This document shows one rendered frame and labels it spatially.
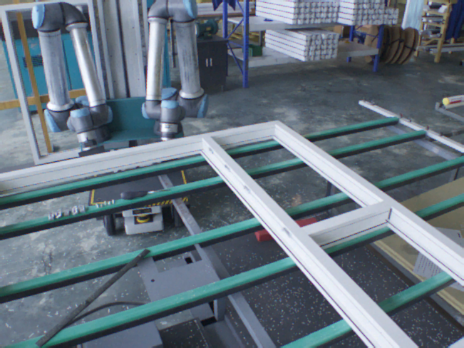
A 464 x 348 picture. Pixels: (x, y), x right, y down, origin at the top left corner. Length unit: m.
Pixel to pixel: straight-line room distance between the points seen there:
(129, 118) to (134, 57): 0.40
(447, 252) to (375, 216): 0.27
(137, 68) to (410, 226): 1.88
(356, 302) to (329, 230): 0.32
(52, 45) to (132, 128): 0.77
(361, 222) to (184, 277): 0.64
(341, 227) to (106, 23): 1.84
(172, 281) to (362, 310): 0.56
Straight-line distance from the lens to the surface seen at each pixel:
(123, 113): 2.59
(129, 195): 1.57
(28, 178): 1.83
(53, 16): 2.18
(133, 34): 2.54
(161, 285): 1.22
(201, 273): 1.24
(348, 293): 1.12
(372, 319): 1.08
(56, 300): 2.50
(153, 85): 2.14
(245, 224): 1.41
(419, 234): 1.44
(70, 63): 5.29
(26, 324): 2.45
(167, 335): 1.43
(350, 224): 1.39
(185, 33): 2.19
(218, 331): 1.46
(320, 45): 6.03
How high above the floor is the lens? 1.73
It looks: 30 degrees down
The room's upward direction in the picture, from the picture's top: straight up
